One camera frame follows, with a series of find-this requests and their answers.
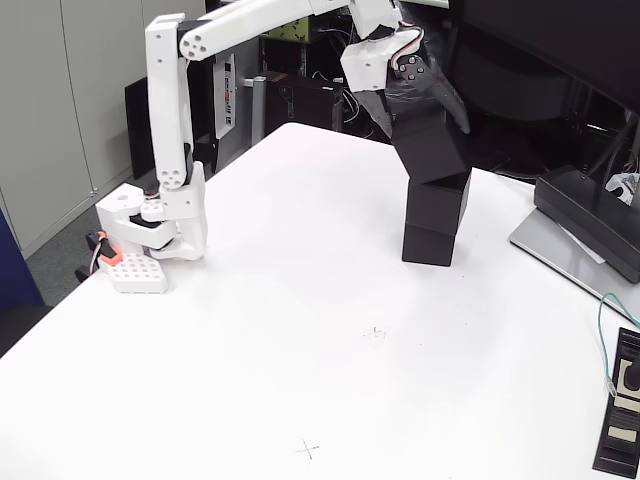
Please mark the black cube block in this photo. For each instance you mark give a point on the black cube block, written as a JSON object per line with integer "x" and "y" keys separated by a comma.
{"x": 427, "y": 247}
{"x": 430, "y": 145}
{"x": 435, "y": 205}

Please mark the black office chair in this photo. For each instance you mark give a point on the black office chair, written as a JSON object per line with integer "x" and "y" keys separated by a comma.
{"x": 500, "y": 75}

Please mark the black computer case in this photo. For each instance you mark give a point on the black computer case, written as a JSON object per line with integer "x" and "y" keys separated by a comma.
{"x": 305, "y": 100}

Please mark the green metal box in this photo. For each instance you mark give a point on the green metal box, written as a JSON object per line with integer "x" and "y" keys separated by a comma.
{"x": 292, "y": 34}

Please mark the silver computer tower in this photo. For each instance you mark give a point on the silver computer tower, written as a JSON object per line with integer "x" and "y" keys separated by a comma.
{"x": 225, "y": 95}

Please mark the black box device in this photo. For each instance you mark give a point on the black box device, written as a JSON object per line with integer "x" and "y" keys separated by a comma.
{"x": 575, "y": 200}

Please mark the silver monitor stand base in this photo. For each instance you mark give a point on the silver monitor stand base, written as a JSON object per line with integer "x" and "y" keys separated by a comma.
{"x": 555, "y": 255}

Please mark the crumpled plastic bag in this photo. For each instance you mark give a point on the crumpled plastic bag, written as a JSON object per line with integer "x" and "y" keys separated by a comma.
{"x": 622, "y": 182}

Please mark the grey cabinet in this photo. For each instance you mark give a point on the grey cabinet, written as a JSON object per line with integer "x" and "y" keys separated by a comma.
{"x": 40, "y": 100}

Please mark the blue partition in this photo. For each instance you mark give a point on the blue partition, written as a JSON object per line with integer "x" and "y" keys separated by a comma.
{"x": 15, "y": 280}

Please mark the black panel with labels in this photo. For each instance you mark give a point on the black panel with labels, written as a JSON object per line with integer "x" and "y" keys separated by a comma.
{"x": 620, "y": 450}

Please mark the grey metal post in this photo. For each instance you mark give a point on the grey metal post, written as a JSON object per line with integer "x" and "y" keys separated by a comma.
{"x": 257, "y": 110}

